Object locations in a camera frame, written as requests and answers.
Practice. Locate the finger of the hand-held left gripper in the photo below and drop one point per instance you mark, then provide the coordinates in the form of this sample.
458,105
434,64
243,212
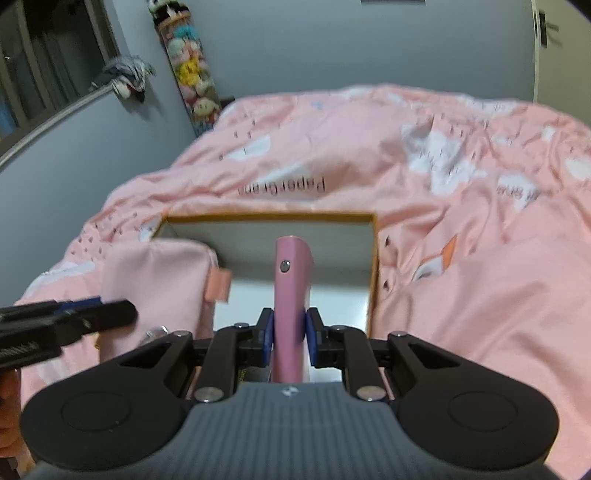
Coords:
78,304
106,316

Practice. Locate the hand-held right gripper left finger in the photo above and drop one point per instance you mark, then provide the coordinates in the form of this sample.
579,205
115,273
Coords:
265,337

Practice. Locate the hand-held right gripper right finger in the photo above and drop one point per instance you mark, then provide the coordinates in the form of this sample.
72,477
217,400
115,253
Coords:
311,341

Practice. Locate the pink card wallet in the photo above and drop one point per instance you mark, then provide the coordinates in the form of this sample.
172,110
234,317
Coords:
291,300

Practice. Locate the orange cardboard box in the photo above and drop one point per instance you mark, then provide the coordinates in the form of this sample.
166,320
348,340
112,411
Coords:
332,244

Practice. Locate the person's left hand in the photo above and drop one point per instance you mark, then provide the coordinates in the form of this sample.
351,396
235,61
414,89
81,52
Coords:
9,415

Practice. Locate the pink printed blanket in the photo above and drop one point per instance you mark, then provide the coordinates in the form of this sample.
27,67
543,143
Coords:
461,277

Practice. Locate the small plush toy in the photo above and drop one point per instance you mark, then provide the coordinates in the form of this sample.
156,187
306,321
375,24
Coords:
127,76

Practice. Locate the hanging column of plush toys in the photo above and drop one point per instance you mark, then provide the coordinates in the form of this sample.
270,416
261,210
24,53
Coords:
189,69

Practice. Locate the white door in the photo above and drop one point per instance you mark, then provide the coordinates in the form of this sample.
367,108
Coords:
563,55

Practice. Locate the window frame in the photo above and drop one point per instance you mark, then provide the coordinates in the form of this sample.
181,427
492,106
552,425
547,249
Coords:
41,69

